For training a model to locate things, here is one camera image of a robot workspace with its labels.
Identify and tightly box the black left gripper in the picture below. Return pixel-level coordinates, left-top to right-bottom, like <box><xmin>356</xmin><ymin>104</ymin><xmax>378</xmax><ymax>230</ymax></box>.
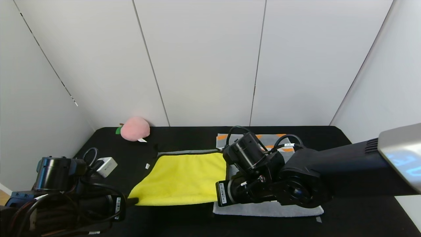
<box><xmin>79</xmin><ymin>194</ymin><xmax>139</xmax><ymax>222</ymax></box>

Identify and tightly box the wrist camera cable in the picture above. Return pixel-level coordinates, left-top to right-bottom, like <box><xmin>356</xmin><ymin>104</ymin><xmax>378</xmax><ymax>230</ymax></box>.
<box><xmin>82</xmin><ymin>147</ymin><xmax>99</xmax><ymax>168</ymax></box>
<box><xmin>225</xmin><ymin>126</ymin><xmax>263</xmax><ymax>148</ymax></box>

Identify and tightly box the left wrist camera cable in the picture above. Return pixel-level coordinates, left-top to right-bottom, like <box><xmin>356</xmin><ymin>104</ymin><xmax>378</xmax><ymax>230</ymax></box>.
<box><xmin>82</xmin><ymin>147</ymin><xmax>99</xmax><ymax>168</ymax></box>

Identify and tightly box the yellow microfibre towel black edging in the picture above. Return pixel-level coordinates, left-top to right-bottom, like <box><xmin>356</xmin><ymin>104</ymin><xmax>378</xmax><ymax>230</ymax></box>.
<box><xmin>128</xmin><ymin>150</ymin><xmax>227</xmax><ymax>206</ymax></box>

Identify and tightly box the pink plush peach toy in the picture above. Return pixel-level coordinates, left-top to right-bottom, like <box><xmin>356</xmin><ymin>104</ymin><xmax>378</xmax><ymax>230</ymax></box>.
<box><xmin>115</xmin><ymin>117</ymin><xmax>151</xmax><ymax>143</ymax></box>

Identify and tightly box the grey towel orange white pattern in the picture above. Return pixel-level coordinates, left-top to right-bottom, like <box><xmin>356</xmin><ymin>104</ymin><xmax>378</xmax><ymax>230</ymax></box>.
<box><xmin>213</xmin><ymin>133</ymin><xmax>324</xmax><ymax>218</ymax></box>

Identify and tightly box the gripper motor cable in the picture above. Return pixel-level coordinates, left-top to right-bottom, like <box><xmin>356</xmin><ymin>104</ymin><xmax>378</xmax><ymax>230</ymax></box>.
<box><xmin>273</xmin><ymin>134</ymin><xmax>305</xmax><ymax>152</ymax></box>
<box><xmin>7</xmin><ymin>183</ymin><xmax>127</xmax><ymax>237</ymax></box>

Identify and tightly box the right gripper motor cable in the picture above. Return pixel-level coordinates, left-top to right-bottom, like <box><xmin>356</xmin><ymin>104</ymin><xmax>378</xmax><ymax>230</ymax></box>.
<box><xmin>273</xmin><ymin>134</ymin><xmax>305</xmax><ymax>152</ymax></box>

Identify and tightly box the left gripper motor cable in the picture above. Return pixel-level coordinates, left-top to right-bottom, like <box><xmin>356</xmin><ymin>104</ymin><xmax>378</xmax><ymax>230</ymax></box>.
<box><xmin>7</xmin><ymin>183</ymin><xmax>127</xmax><ymax>237</ymax></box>

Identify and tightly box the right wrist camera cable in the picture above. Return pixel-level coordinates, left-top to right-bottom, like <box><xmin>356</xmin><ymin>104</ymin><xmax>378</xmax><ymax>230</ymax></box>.
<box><xmin>225</xmin><ymin>126</ymin><xmax>263</xmax><ymax>148</ymax></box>

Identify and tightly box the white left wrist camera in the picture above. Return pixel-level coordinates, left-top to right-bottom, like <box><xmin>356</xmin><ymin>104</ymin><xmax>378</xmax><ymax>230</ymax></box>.
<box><xmin>97</xmin><ymin>157</ymin><xmax>118</xmax><ymax>178</ymax></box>

